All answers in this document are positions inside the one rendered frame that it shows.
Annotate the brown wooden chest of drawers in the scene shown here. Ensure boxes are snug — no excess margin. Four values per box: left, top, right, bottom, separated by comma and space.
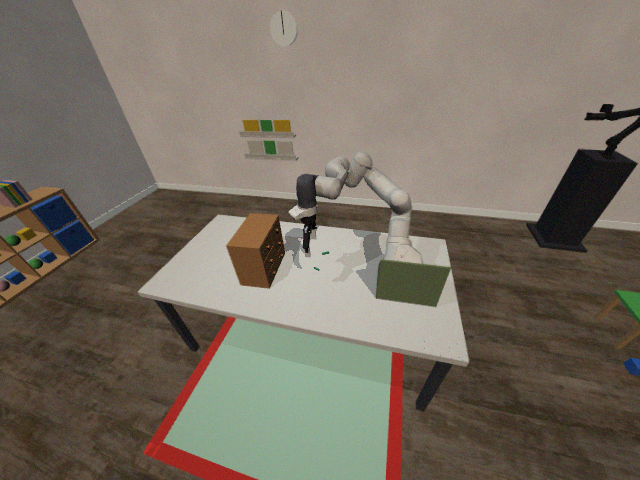
226, 213, 279, 288

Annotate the brown wooden drawer front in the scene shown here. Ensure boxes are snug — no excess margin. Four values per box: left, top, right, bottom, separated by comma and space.
264, 246, 275, 274
273, 231, 283, 256
270, 218, 280, 243
276, 243, 285, 268
267, 259, 278, 286
260, 233, 272, 262

